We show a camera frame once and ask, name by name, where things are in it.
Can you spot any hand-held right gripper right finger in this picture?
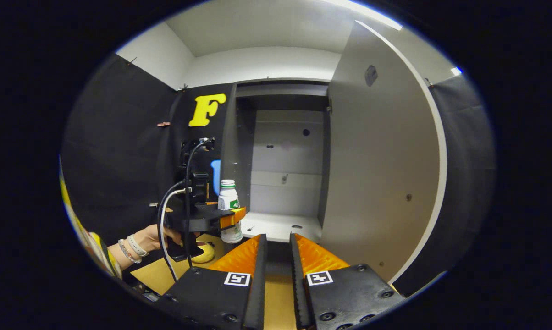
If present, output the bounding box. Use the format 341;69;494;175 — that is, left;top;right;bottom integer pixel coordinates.
289;233;406;330

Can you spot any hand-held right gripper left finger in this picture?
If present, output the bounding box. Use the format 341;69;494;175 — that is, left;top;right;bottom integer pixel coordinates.
159;234;268;330

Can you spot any white bottle green label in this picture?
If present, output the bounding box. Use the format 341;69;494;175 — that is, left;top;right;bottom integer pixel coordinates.
217;179;243;244

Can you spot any dark grey cabinet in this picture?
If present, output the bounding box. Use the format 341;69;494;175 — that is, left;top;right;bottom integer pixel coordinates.
221;78;336;243

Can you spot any beige cabinet door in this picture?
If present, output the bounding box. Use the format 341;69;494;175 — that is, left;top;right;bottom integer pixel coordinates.
320;21;448;285

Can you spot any yellow round toy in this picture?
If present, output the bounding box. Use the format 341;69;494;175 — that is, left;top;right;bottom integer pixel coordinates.
191;242;217;264

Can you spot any black backdrop cloth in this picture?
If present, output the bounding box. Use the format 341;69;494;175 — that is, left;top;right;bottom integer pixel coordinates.
61;53;497;294

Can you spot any yellow patterned sleeve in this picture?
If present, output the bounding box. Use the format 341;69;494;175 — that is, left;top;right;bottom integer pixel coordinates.
60;158;123;279

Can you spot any black cable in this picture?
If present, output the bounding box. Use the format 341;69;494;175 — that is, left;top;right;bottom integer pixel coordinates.
183;137;212;269

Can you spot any grey cable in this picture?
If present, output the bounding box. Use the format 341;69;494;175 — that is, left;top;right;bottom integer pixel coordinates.
158;188;193;281

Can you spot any white bracelet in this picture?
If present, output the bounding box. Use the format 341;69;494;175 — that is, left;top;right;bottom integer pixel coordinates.
127;235;149;257

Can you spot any beaded bracelet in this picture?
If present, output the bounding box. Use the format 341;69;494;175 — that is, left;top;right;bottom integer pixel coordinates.
118;239;143;264

